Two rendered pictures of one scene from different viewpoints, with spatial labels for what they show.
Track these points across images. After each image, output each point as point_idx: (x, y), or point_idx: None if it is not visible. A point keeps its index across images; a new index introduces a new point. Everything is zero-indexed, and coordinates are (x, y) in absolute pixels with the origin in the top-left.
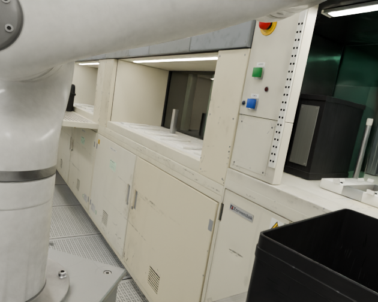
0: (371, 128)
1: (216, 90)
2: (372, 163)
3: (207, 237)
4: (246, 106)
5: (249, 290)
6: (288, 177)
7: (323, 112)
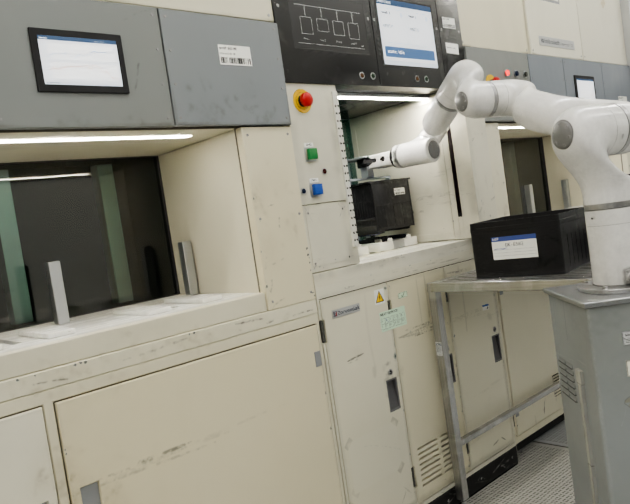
0: None
1: (259, 182)
2: None
3: (319, 377)
4: (316, 193)
5: (561, 239)
6: None
7: None
